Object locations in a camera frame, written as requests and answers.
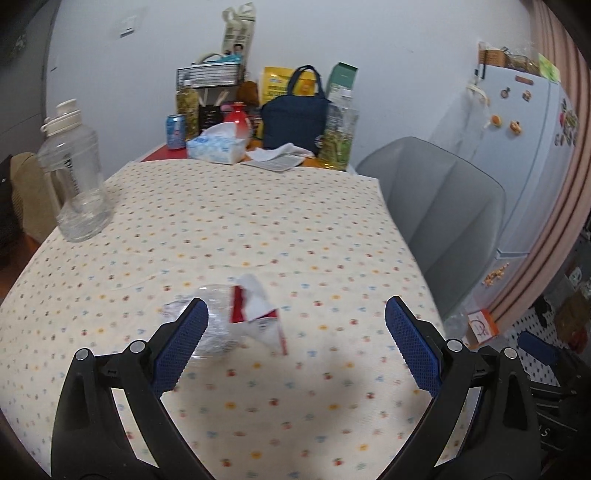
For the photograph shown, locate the red table mat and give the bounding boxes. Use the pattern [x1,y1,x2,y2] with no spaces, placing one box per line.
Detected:
[141,143,190,162]

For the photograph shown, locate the white pegboard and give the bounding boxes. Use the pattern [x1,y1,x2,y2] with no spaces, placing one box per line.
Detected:
[503,226,591,384]

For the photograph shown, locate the blue soda can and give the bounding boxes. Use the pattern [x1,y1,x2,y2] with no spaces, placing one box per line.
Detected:
[165,114,188,151]

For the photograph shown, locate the red bottle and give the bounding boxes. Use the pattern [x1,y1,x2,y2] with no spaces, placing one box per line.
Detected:
[222,102,252,139]

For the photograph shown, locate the paper leaflet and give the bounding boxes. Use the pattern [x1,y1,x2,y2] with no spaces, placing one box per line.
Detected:
[241,154,303,173]

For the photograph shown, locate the pink curtain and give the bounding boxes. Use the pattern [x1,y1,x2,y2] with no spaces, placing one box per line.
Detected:
[489,0,591,319]

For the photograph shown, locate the navy lunch bag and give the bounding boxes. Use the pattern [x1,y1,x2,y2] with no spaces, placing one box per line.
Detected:
[260,65,329,158]

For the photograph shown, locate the woven basket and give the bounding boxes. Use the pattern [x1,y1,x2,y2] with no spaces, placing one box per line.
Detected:
[478,41,541,75]

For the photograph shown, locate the black utensil holder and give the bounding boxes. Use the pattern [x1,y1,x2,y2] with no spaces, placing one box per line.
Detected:
[198,104,225,131]

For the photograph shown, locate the yellow oil bottle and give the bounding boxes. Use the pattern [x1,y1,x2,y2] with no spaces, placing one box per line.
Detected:
[175,79,200,141]

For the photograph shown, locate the yellow food bag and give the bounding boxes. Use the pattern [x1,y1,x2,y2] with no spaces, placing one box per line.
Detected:
[262,66,324,109]

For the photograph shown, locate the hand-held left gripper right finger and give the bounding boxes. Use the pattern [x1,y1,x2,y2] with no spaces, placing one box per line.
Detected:
[381,295,542,480]

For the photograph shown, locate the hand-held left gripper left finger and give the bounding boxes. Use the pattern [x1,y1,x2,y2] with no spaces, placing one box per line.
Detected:
[51,296,213,480]

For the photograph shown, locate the grey chair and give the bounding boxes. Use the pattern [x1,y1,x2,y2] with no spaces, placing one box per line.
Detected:
[355,136,507,324]

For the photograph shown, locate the large clear water jug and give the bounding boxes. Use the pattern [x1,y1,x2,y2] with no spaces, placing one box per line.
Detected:
[37,99,116,243]

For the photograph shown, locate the orange chair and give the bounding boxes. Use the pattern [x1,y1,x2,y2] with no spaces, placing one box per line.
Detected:
[0,233,49,308]

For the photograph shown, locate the grey door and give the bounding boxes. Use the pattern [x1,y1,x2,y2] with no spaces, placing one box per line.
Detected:
[0,0,63,160]

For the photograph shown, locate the white paper bag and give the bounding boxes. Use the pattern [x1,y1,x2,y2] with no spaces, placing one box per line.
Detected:
[221,2,257,63]

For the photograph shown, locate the black wire basket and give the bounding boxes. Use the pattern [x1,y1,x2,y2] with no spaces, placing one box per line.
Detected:
[176,63,245,89]

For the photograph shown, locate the white hanging bag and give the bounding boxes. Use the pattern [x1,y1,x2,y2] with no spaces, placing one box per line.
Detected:
[427,83,490,153]

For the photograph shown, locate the blue tissue box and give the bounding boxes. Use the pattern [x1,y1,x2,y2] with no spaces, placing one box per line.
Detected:
[186,122,250,165]

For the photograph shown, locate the clear bottle with yellow liquid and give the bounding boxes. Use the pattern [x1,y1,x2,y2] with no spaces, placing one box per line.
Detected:
[318,89,360,171]

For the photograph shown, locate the black clothes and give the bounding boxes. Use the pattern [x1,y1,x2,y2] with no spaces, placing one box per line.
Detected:
[0,154,24,268]

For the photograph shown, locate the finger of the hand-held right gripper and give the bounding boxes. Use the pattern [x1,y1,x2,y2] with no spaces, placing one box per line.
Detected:
[516,330,563,370]

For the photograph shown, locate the white cloth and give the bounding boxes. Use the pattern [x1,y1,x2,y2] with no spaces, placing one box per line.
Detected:
[249,142,317,162]

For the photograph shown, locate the floral cream tablecloth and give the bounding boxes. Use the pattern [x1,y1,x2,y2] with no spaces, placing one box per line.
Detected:
[0,159,446,480]

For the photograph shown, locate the clear red white plastic wrapper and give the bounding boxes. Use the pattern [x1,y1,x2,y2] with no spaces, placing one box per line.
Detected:
[161,272,291,358]

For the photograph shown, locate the gold cluster fridge magnet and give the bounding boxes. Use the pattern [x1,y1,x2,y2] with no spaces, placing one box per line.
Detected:
[481,262,511,288]

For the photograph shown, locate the green carton box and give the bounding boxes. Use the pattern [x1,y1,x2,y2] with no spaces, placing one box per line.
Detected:
[325,61,359,104]

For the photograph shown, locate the orange white box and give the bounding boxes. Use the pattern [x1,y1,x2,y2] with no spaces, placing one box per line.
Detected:
[465,308,500,349]

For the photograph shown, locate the white refrigerator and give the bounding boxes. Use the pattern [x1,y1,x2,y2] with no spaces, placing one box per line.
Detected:
[427,65,580,301]

